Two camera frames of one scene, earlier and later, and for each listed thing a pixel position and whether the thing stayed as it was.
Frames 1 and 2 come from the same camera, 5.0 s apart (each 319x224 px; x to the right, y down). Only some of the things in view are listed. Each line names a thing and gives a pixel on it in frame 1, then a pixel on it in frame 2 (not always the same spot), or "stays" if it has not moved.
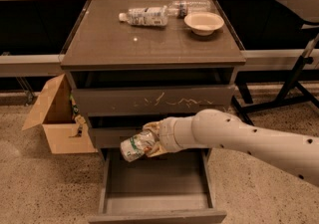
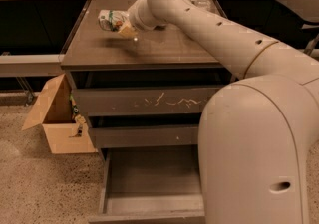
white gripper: [166, 134] to [134, 17]
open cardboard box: [66, 133] stays
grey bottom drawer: [173, 186] stays
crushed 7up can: [134, 147] to [109, 20]
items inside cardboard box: [79, 118] stays
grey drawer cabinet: [144, 58] stays
